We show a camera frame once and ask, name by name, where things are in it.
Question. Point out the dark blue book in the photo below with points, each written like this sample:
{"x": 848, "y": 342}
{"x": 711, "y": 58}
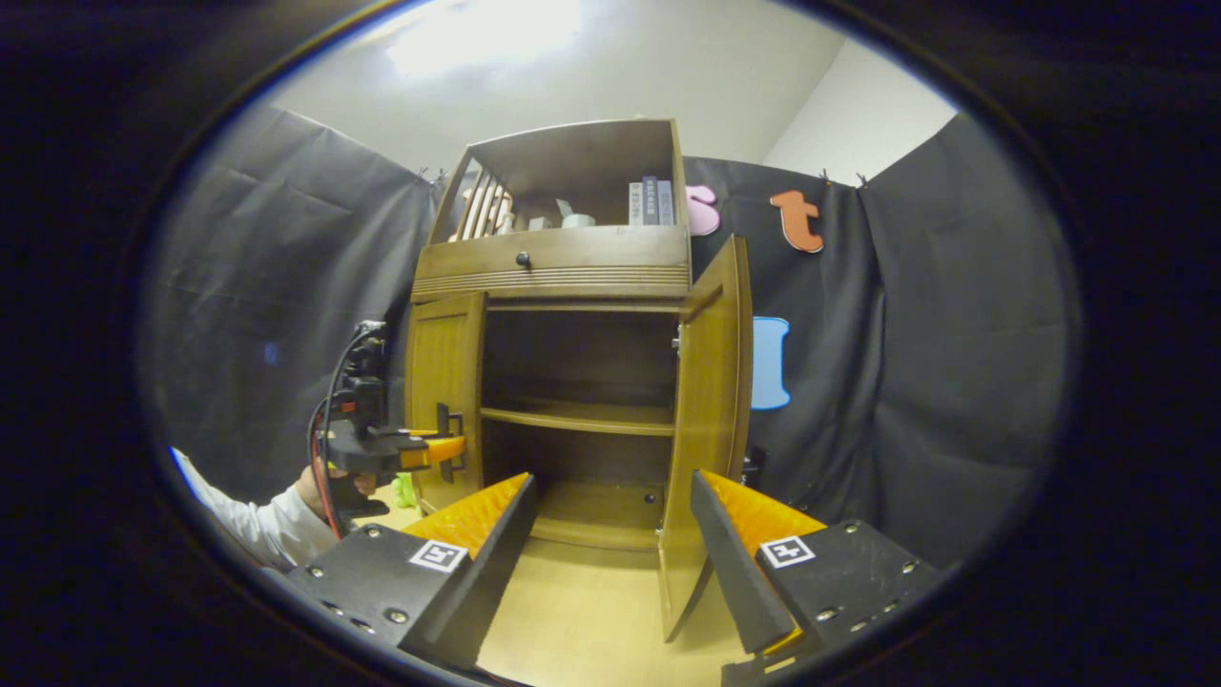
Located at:
{"x": 650, "y": 200}

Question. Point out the grey blue book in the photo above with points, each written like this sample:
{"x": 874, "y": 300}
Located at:
{"x": 665, "y": 202}

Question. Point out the ceiling light panel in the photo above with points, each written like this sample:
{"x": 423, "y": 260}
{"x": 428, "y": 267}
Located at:
{"x": 477, "y": 38}

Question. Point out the black backdrop cloth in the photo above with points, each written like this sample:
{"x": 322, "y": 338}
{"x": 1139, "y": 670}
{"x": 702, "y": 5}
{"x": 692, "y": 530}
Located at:
{"x": 954, "y": 334}

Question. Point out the wooden drawer with black knob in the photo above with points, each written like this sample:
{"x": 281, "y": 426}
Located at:
{"x": 591, "y": 250}

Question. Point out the wooden double-door shoe cabinet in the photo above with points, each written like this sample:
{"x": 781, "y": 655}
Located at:
{"x": 582, "y": 157}

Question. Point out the wooden shoe cabinet door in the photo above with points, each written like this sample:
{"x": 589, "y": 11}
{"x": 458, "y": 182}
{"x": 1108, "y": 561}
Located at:
{"x": 444, "y": 363}
{"x": 711, "y": 410}

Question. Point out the wooden cabinet shelf board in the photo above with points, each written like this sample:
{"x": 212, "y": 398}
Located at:
{"x": 572, "y": 417}

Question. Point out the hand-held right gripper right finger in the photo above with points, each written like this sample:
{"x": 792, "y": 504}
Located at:
{"x": 734, "y": 572}

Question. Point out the small green object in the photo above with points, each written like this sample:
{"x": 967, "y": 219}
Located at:
{"x": 405, "y": 490}

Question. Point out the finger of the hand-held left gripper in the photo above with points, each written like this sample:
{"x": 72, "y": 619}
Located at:
{"x": 441, "y": 450}

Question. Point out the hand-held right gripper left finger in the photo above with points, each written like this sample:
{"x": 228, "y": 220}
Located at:
{"x": 491, "y": 572}

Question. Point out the white pointed object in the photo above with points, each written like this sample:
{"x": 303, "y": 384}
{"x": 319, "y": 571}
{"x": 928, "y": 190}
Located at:
{"x": 563, "y": 208}

